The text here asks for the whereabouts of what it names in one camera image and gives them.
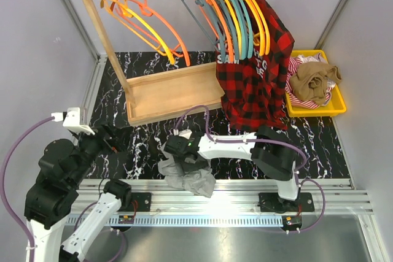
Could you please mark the red black plaid shirt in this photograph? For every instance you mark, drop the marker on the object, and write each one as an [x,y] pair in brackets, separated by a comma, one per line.
[254,88]

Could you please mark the grey tank top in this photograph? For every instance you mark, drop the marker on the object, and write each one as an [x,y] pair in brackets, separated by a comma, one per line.
[200,182]

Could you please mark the orange hanger with tan top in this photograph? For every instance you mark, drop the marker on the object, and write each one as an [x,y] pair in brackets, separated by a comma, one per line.
[162,25]

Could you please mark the orange hanger with pink top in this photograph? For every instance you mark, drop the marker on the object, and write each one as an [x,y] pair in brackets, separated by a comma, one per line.
[224,29]

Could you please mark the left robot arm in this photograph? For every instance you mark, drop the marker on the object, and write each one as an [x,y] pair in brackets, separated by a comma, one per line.
[63,167]

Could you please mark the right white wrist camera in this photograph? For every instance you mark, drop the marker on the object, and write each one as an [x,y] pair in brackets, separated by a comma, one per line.
[186,133]

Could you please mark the wooden clothes rack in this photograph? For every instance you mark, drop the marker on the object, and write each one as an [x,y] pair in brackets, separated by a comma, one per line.
[168,94]

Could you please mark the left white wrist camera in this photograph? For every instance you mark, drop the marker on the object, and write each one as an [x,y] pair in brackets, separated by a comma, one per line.
[74,120]

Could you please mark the tan tank top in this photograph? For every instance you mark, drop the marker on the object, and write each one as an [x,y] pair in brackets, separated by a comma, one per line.
[310,81]

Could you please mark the bunch of empty hangers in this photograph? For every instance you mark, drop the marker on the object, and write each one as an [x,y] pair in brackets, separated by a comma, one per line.
[251,28]

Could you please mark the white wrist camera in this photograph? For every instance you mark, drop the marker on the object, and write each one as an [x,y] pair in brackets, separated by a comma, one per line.
[74,120]
[186,133]

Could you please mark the black marble mat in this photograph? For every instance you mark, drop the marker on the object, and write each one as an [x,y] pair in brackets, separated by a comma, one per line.
[315,136]

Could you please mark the yellow hanger with grey top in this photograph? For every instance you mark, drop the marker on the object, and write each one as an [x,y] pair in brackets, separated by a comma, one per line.
[144,25]

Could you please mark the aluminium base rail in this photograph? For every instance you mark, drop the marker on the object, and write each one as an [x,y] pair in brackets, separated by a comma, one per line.
[234,203]

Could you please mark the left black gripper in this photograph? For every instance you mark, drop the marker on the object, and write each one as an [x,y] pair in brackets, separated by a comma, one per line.
[120,137]

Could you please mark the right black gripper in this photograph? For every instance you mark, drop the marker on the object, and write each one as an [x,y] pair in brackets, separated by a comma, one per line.
[180,158]

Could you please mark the red white striped tank top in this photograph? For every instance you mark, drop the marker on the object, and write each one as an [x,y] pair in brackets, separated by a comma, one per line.
[292,70]

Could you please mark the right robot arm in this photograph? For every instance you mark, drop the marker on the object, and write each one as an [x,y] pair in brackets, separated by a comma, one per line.
[270,151]

